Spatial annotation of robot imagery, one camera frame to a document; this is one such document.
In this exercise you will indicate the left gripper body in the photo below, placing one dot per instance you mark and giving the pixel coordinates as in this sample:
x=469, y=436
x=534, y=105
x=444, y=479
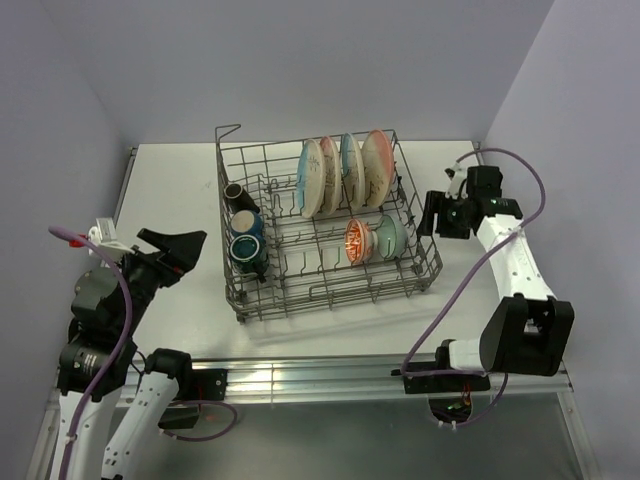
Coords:
x=146, y=274

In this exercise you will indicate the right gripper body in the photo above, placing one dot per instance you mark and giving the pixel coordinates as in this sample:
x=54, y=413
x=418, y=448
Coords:
x=451, y=219

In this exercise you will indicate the light green bowl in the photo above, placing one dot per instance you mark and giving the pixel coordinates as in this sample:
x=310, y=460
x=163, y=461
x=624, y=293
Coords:
x=392, y=237

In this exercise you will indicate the dark green mug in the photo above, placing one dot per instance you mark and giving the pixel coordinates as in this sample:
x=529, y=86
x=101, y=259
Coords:
x=248, y=254

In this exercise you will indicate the dark blue mug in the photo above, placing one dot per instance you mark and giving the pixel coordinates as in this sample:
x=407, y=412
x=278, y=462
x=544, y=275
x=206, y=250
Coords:
x=246, y=222

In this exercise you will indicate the pink and cream plate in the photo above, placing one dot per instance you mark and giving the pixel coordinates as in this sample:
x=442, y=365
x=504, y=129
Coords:
x=378, y=160

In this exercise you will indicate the orange patterned bowl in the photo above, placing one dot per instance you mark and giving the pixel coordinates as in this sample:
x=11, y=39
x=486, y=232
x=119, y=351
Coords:
x=360, y=241

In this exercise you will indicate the blue and cream plate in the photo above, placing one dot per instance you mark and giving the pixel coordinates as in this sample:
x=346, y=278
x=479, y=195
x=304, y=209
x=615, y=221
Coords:
x=353, y=171

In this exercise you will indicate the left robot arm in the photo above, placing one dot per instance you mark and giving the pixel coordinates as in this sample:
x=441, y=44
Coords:
x=109, y=304

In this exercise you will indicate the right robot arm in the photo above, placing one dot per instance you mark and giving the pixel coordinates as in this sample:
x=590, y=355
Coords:
x=528, y=332

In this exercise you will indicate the grey wire dish rack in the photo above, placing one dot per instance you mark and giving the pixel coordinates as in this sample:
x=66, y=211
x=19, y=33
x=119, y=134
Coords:
x=307, y=266

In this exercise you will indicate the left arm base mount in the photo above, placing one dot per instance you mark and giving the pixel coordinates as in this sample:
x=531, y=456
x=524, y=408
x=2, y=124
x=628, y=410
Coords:
x=205, y=384

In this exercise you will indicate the aluminium rail frame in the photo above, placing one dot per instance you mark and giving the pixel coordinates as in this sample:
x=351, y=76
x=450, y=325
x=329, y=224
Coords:
x=345, y=374

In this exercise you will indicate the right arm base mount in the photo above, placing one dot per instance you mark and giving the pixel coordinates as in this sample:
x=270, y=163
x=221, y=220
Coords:
x=449, y=395

